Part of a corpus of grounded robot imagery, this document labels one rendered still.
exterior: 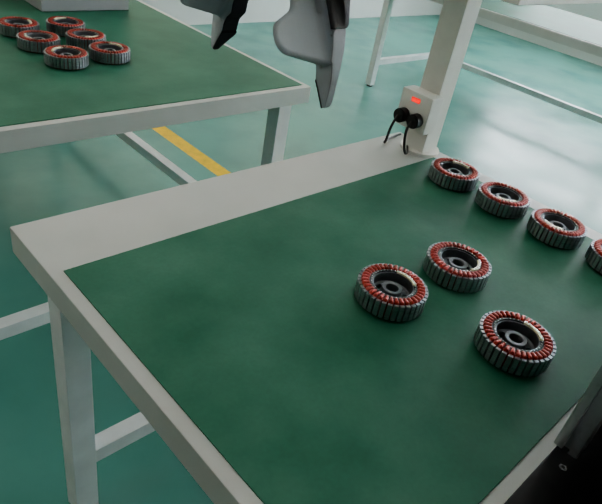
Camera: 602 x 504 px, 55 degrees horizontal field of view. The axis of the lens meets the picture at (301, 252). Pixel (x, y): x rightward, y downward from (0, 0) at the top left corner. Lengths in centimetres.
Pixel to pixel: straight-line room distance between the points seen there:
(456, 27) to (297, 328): 83
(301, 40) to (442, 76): 103
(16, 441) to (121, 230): 81
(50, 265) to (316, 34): 62
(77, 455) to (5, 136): 68
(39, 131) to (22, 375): 74
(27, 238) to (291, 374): 48
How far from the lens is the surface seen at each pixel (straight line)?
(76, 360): 115
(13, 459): 165
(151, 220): 104
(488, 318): 92
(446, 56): 143
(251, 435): 70
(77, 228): 102
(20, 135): 138
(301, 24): 43
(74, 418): 126
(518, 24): 385
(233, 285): 90
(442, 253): 104
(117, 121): 147
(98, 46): 183
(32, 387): 180
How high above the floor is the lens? 130
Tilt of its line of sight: 33 degrees down
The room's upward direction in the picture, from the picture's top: 11 degrees clockwise
